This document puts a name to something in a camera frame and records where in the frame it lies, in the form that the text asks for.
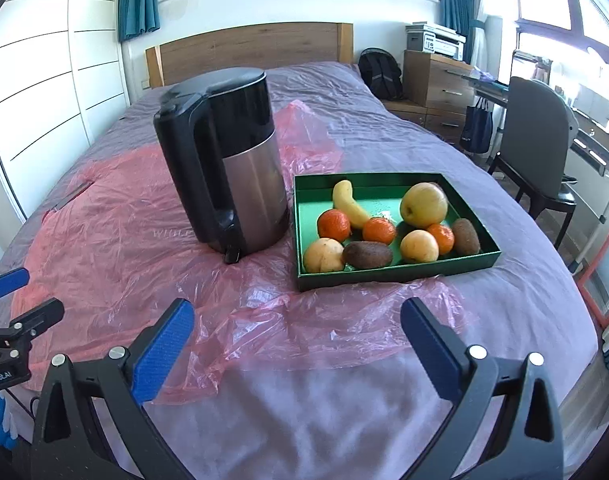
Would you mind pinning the black steel electric kettle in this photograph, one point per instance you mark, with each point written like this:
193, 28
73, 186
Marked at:
217, 134

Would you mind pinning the wooden drawer cabinet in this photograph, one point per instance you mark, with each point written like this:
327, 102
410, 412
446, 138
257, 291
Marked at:
436, 94

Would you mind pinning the small yellow apple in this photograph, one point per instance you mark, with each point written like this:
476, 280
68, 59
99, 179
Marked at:
419, 246

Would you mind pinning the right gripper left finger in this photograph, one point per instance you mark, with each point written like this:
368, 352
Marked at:
68, 439

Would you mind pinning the large green yellow apple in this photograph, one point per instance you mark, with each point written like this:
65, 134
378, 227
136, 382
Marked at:
424, 204

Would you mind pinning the dark blue tote bag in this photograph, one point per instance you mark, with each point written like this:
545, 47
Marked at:
478, 128

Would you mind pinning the yellow banana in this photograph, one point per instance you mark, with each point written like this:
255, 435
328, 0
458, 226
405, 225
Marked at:
343, 200

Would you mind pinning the black backpack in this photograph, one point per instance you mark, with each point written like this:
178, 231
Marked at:
381, 73

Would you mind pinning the wooden headboard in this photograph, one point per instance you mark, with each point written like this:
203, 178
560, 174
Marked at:
263, 45

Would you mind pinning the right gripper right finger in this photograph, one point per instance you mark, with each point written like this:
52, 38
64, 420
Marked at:
526, 441

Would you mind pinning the pink plastic sheet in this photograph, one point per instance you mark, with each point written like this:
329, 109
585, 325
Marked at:
122, 250

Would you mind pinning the white wardrobe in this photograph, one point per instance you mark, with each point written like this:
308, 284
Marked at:
61, 87

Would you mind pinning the white printer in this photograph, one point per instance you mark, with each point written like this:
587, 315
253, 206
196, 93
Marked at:
431, 38

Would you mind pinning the grey office chair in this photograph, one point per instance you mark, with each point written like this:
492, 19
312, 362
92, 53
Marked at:
537, 145

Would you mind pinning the orange mandarin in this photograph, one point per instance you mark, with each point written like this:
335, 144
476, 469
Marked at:
379, 230
335, 224
444, 237

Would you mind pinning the grey bed cover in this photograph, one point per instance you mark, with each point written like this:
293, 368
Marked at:
368, 421

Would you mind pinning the pale yellow spotted apple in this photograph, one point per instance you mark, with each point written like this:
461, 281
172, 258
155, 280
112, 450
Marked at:
324, 255

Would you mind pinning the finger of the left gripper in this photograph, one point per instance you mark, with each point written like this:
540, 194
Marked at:
13, 280
38, 320

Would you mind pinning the brown kiwi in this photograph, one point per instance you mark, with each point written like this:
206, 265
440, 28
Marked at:
466, 241
367, 255

